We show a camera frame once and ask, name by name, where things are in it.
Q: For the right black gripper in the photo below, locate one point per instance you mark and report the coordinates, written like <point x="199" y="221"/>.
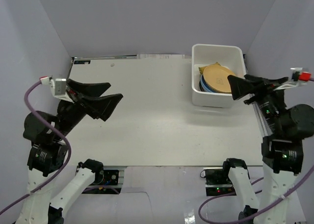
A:
<point x="240" y="88"/>

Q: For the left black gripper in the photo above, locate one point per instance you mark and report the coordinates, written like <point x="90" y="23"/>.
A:
<point x="77" y="98"/>

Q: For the white plastic bin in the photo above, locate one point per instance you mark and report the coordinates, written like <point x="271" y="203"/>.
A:
<point x="230" y="57"/>

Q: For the orange plastic plate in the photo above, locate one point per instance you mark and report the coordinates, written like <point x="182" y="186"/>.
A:
<point x="217" y="78"/>

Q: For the blue plate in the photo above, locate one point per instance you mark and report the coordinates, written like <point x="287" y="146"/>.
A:
<point x="202" y="85"/>
<point x="211" y="90"/>

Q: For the fan-shaped bamboo tray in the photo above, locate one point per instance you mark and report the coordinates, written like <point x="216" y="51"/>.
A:
<point x="201" y="69"/>

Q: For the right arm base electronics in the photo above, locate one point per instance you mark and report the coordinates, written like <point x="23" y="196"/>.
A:
<point x="216" y="182"/>

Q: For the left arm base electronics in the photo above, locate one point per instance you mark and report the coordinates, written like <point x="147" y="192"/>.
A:
<point x="106" y="183"/>

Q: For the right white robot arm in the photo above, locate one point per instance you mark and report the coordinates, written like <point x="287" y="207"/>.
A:
<point x="282" y="150"/>

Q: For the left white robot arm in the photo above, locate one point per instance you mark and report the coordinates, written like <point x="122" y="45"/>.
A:
<point x="51" y="151"/>

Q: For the dark label sticker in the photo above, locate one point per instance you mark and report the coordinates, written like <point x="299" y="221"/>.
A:
<point x="81" y="62"/>

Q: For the papers at table back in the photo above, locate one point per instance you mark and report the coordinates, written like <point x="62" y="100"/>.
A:
<point x="162" y="56"/>

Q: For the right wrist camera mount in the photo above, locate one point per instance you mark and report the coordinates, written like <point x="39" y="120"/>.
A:
<point x="299" y="77"/>

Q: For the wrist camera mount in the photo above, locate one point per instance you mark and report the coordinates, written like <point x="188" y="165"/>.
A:
<point x="57" y="86"/>
<point x="299" y="77"/>

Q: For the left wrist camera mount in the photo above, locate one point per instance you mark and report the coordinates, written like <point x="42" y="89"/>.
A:
<point x="57" y="86"/>

